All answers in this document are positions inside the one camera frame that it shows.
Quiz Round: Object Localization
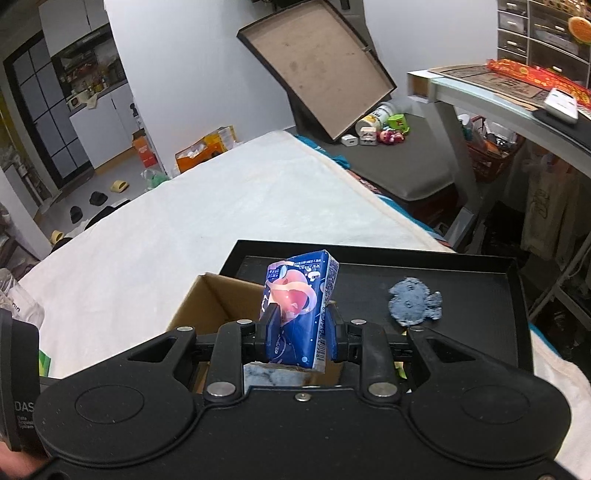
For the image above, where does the blue tissue pack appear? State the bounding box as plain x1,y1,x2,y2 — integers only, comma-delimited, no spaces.
260,250,339,373

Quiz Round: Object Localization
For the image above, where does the blue denim fish toy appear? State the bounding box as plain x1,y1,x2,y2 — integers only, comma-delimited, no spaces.
388,277,443,327

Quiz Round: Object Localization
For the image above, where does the brown cardboard box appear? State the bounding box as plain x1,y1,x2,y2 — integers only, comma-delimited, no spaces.
168,273,342,389

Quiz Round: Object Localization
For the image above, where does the white bed cover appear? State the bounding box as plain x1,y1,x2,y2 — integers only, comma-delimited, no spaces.
18,129,591,480

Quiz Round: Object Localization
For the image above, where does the black shallow tray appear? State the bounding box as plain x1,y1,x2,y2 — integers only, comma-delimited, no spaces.
218,239,535,375

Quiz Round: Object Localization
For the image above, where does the white charger cube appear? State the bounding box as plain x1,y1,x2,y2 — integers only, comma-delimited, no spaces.
341,134,360,147

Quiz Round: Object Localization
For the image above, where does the red round toy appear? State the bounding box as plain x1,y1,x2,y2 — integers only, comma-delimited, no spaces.
378,129,405,145

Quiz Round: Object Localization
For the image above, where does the yellow slipper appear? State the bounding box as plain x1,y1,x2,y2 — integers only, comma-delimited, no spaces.
110,180,129,193

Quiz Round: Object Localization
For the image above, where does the orange shopping bag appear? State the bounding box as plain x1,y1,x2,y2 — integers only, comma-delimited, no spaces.
175,126,238,173

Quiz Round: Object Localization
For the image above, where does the white supplement jar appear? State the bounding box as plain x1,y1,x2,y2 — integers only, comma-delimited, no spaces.
356,102,396,135

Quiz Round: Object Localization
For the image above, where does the orange carton on floor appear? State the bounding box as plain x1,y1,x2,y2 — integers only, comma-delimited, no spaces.
132,130,158,168

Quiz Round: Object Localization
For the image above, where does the green toy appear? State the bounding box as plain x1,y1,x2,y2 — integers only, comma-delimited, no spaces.
387,113,410,135

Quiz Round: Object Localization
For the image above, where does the red plastic basket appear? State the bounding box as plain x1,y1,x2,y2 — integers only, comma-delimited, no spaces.
465,115,525,183

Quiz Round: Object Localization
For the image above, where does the white kitchen cabinet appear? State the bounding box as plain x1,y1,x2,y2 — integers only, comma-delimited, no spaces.
70,82,138,169

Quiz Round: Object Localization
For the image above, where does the hanging white tote bag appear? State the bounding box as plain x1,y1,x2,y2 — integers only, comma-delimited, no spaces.
521,152,580,270

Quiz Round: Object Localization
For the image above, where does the leaning black box lid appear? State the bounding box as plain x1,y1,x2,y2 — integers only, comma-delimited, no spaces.
236,1,396,141

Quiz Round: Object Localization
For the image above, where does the grey curved desk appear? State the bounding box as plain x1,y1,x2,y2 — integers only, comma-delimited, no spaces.
407,70,590,178

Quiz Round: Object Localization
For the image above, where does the red paper scroll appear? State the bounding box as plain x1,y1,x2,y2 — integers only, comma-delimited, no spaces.
486,59,591,108

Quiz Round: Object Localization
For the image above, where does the grey drawer organizer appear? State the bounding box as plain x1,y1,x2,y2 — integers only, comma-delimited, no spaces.
497,0,590,88

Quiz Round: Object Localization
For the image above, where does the burger plush on drawers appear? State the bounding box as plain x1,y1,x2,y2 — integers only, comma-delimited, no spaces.
568,16,591,45

